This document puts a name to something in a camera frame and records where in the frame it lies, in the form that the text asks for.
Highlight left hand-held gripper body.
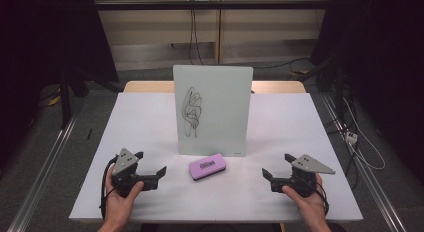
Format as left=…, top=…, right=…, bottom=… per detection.
left=111, top=147, right=150, bottom=198

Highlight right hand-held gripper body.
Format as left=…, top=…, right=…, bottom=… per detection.
left=282, top=154, right=336, bottom=198

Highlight purple whiteboard eraser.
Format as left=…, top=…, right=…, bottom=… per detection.
left=188, top=152, right=228, bottom=182

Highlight frosted glass whiteboard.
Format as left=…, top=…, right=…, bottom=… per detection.
left=172, top=64, right=254, bottom=158

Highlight person's right hand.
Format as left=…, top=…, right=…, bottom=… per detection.
left=281, top=173, right=330, bottom=224

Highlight person's left hand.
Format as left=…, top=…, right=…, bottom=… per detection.
left=104, top=173, right=145, bottom=227

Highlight white table mat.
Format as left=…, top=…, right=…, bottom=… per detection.
left=68, top=91, right=364, bottom=224

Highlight wooden table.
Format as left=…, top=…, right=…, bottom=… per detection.
left=123, top=80, right=307, bottom=94

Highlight black metal stand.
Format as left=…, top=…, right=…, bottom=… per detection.
left=59, top=67, right=74, bottom=130

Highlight dark curtain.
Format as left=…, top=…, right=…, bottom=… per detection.
left=0, top=0, right=120, bottom=166
left=309, top=0, right=424, bottom=183

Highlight black horizontal metal bar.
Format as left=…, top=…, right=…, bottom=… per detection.
left=94, top=0, right=332, bottom=11

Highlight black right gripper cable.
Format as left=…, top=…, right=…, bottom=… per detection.
left=312, top=180, right=331, bottom=217

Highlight aluminium floor rail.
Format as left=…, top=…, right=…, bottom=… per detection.
left=319, top=91, right=408, bottom=232
left=6, top=108, right=86, bottom=232

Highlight thin white cable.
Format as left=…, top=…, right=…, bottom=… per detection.
left=342, top=97, right=387, bottom=171

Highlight black floor cable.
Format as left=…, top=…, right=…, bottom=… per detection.
left=252, top=57, right=312, bottom=70

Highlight black hanging wall cables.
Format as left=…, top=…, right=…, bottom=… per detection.
left=188, top=8, right=205, bottom=66

